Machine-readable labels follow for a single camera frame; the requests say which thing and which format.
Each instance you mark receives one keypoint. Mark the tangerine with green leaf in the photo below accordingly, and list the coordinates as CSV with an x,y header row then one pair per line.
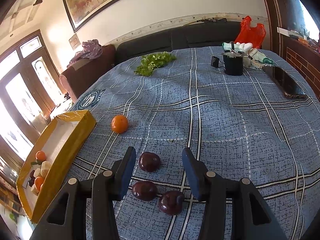
x,y
40,157

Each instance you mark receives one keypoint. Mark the wooden glass door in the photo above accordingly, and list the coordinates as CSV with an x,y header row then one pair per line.
x,y
30,90

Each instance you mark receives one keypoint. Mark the small tangerine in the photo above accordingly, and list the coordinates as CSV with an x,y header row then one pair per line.
x,y
119,124

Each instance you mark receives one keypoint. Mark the dark purple plum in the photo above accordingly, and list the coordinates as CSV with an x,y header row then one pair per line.
x,y
31,182

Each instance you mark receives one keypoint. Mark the dark red date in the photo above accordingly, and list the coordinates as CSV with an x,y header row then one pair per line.
x,y
31,175

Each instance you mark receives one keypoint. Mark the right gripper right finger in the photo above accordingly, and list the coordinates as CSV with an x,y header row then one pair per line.
x,y
209,187

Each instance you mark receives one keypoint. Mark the purple cloth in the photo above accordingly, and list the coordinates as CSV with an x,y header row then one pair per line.
x,y
91,49

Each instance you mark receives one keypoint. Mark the blue plaid tablecloth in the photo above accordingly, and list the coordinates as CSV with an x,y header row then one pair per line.
x,y
239,126

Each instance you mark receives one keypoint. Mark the pale sugarcane chunk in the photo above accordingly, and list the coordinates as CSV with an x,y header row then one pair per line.
x,y
45,167

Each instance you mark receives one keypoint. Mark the wooden cabinet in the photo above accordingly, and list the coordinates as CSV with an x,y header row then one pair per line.
x,y
288,15

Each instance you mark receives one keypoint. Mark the black smartphone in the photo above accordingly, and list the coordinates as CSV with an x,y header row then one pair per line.
x,y
285,83

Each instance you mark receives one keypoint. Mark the small black clip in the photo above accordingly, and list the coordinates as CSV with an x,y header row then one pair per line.
x,y
215,62

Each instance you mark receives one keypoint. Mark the green lettuce bunch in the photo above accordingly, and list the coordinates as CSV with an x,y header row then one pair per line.
x,y
149,63

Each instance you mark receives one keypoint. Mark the yellow cardboard tray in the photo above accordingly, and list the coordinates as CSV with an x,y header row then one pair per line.
x,y
61,141

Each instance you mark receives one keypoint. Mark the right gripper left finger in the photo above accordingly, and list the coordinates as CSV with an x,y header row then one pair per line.
x,y
109,186

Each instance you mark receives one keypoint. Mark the large orange tangerine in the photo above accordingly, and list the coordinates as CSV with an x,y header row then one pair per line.
x,y
38,182

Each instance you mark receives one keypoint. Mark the black pen holder box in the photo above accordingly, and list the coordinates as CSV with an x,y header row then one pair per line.
x,y
232,59

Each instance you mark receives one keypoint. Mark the black sofa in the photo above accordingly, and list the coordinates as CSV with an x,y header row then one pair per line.
x,y
190,36

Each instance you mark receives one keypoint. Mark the brown armchair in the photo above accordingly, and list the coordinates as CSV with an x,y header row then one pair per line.
x,y
78,77

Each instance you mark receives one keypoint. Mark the red plastic bag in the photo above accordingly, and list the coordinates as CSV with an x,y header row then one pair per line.
x,y
248,34

